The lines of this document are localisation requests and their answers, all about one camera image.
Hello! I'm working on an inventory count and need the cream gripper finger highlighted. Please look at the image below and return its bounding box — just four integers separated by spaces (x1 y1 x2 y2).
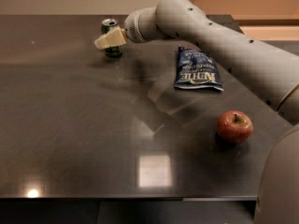
94 27 127 49

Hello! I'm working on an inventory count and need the green soda can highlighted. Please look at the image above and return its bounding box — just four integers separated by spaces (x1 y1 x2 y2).
101 18 122 58

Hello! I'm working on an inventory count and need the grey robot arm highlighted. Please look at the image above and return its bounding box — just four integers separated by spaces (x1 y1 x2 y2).
94 0 299 224

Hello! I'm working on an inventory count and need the blue Kettle chip bag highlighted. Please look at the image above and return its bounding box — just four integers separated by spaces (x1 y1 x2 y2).
174 46 224 91

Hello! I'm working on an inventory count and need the red apple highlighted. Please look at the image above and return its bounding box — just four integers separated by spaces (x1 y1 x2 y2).
217 110 253 144

